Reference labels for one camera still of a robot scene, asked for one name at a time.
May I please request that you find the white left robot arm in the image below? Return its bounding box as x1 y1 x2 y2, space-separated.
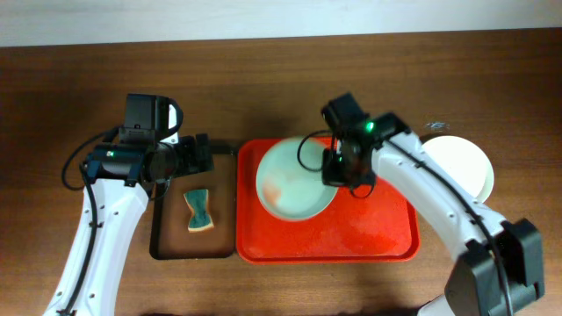
45 129 213 315

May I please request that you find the white plate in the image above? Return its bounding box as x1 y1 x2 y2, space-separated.
422 135 494 203

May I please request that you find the black brown tray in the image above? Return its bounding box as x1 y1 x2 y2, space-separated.
149 140 237 260

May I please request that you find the red plastic tray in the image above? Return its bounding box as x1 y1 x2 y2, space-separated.
236 139 420 264

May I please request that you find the pale green plate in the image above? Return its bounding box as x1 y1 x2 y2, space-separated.
256 138 338 221

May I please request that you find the green and yellow sponge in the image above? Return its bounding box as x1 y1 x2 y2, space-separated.
184 189 214 233

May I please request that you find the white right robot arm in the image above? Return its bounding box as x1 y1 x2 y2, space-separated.
321 93 545 316

